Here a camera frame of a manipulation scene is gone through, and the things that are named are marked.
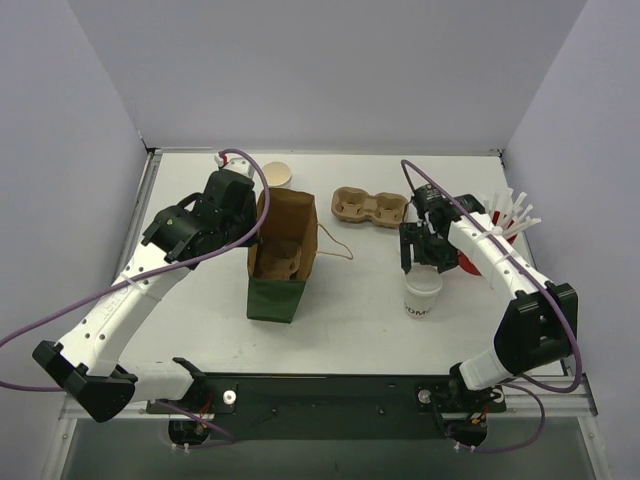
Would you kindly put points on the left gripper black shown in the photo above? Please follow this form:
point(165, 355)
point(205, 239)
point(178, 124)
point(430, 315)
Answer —
point(240, 206)

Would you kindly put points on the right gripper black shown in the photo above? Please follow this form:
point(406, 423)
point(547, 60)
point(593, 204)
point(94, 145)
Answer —
point(423, 240)

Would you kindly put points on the white plastic cup lid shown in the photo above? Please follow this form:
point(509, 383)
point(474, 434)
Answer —
point(423, 281)

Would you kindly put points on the white paper coffee cup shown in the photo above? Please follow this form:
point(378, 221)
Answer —
point(417, 307)

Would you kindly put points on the brown green paper bag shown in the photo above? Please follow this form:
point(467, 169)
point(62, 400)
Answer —
point(290, 215)

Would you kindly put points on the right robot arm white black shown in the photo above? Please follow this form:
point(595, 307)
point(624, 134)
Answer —
point(539, 325)

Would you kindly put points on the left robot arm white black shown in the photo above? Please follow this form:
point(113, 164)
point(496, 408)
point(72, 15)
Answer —
point(85, 361)

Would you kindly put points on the red straw holder cup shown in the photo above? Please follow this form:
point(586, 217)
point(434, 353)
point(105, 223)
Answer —
point(463, 260)

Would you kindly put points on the white wrapped straws bundle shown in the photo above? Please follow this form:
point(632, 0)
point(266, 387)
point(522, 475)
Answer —
point(509, 213)

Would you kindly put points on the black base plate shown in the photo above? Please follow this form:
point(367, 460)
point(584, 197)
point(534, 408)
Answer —
point(334, 407)

